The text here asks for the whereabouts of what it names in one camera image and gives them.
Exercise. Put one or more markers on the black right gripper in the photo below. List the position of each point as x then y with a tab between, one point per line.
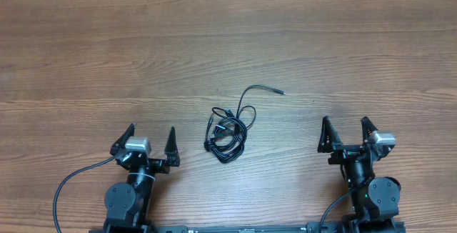
329	143

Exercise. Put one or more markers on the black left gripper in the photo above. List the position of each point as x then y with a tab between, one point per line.
162	166

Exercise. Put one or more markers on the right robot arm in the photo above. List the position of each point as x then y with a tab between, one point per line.
374	199

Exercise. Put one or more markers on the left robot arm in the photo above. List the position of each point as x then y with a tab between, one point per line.
127	203

